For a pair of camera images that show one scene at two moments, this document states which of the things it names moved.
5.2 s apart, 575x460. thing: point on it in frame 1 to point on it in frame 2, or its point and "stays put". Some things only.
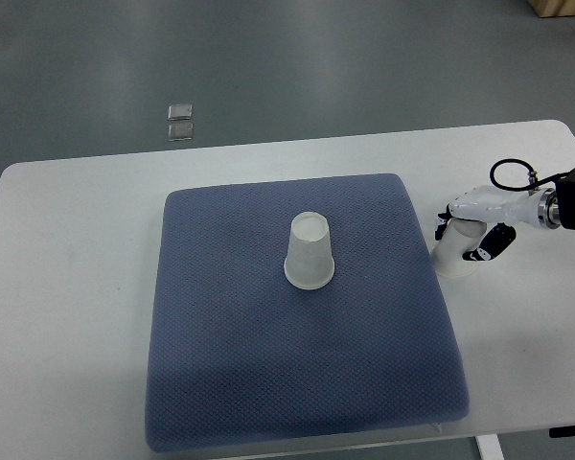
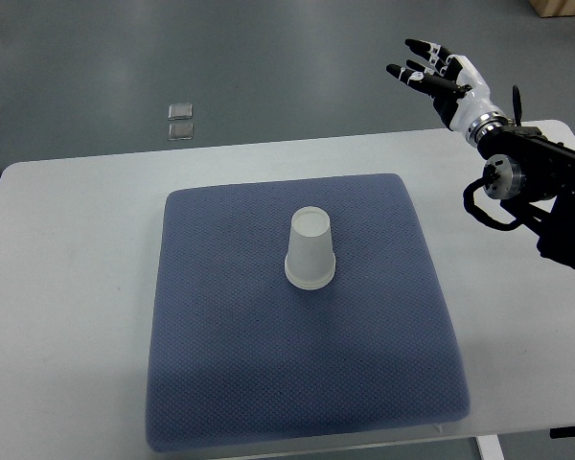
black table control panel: x=571 y=430 stays put
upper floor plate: x=179 y=111 stays put
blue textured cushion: x=237 y=355 stays put
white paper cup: x=459 y=237 to x=310 y=262
